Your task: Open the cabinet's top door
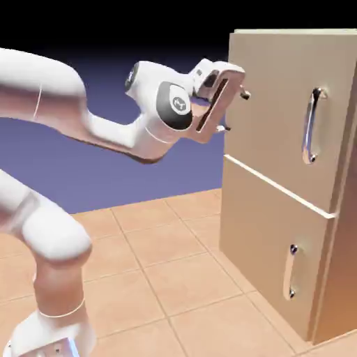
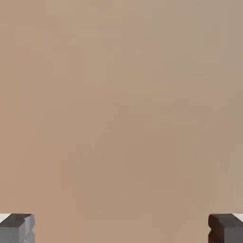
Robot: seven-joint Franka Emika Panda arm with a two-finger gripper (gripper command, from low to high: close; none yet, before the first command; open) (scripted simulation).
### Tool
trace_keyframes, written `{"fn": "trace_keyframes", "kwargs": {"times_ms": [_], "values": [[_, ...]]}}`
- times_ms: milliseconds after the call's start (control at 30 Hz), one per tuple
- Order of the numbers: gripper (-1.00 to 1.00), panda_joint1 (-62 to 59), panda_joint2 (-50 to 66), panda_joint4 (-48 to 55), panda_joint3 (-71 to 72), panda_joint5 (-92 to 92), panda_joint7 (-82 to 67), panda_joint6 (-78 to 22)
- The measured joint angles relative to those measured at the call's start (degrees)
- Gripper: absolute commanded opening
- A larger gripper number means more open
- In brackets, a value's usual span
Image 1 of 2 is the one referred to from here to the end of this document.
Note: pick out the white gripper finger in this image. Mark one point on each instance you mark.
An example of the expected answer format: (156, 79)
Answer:
(223, 128)
(245, 93)

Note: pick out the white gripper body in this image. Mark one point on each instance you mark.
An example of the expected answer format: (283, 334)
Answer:
(226, 83)

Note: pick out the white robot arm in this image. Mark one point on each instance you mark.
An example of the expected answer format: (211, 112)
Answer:
(61, 117)

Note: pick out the large light wood door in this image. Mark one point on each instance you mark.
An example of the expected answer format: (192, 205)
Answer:
(279, 117)

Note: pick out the light wood cabinet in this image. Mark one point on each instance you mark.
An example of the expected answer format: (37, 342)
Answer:
(292, 181)

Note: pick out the small light wood door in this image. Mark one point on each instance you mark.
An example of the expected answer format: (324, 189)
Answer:
(265, 239)

